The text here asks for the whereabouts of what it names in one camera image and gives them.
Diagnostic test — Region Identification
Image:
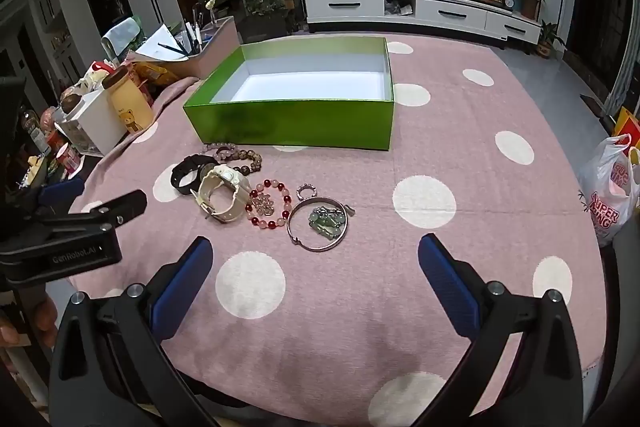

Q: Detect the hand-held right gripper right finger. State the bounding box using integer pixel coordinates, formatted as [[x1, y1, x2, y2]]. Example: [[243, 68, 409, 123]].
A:
[[415, 233, 586, 427]]

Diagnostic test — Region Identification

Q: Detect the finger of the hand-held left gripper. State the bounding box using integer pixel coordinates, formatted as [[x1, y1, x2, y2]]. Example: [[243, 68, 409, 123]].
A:
[[39, 179, 86, 208], [15, 189, 148, 233]]

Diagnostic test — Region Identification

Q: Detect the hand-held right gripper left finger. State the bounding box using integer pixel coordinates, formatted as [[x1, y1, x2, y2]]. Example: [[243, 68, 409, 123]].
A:
[[47, 236, 221, 427]]

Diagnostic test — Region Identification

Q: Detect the black wrist watch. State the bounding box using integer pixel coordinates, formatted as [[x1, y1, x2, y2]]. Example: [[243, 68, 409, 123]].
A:
[[171, 154, 217, 196]]

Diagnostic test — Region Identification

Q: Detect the cream wrist watch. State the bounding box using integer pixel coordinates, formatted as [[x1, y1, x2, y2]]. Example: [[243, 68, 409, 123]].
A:
[[191, 164, 252, 224]]

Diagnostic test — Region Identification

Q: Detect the silver bangle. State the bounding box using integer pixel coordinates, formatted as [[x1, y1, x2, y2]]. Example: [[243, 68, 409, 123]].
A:
[[286, 197, 349, 253]]

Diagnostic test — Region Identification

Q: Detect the red pink bead bracelet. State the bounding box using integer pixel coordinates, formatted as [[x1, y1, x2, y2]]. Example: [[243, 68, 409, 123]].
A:
[[245, 178, 294, 231]]

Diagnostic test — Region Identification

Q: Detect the green jade charm keychain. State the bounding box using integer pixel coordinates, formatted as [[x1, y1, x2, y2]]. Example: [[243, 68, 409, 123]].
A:
[[296, 185, 357, 242]]

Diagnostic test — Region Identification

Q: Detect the green cardboard box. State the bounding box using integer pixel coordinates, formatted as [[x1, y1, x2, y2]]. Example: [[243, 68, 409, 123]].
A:
[[182, 36, 396, 152]]

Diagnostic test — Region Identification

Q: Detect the person's left hand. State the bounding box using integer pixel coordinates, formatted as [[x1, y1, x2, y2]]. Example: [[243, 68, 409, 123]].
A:
[[0, 294, 59, 350]]

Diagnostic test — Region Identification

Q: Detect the white plastic container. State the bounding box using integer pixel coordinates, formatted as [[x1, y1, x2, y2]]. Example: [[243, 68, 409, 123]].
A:
[[53, 89, 129, 157]]

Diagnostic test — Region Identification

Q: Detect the pink polka dot tablecloth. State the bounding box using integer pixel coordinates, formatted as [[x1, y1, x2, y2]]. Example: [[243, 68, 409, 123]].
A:
[[65, 34, 608, 427]]

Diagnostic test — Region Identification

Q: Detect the yellow bear bottle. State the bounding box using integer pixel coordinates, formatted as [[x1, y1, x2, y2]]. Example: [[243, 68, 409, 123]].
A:
[[102, 67, 155, 136]]

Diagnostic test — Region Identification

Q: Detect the yellow snack packet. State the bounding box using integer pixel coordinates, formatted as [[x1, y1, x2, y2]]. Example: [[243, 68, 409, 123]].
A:
[[131, 62, 174, 88]]

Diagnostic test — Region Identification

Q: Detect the white paper sheet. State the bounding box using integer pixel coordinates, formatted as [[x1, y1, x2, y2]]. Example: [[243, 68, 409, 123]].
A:
[[135, 24, 189, 60]]

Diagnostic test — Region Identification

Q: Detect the white printed plastic bag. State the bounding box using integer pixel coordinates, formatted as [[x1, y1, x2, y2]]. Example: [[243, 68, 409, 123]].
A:
[[577, 134, 640, 249]]

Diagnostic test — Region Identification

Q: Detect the pink desk organizer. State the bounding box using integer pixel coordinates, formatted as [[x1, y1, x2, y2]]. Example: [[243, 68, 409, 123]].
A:
[[126, 14, 242, 80]]

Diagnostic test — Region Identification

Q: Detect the yellow red paper bag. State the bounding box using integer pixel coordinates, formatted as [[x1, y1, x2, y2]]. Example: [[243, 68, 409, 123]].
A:
[[613, 106, 640, 148]]

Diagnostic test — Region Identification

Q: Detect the small floor potted plant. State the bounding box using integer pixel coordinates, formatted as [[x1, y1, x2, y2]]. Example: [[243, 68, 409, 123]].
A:
[[537, 22, 569, 59]]

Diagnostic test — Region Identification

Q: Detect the grey striped curtain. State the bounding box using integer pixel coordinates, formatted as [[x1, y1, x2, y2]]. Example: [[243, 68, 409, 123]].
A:
[[604, 14, 640, 114]]

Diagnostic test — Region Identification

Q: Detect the white television cabinet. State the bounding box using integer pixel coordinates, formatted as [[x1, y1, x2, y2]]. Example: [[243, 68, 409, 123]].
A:
[[302, 0, 543, 48]]

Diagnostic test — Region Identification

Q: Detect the purple bead bracelet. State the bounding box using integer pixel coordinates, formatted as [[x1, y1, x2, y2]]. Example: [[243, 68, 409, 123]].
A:
[[202, 142, 240, 158]]

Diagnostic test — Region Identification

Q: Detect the brown bead bracelet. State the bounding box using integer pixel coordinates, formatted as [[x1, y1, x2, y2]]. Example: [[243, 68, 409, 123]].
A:
[[227, 148, 264, 176]]

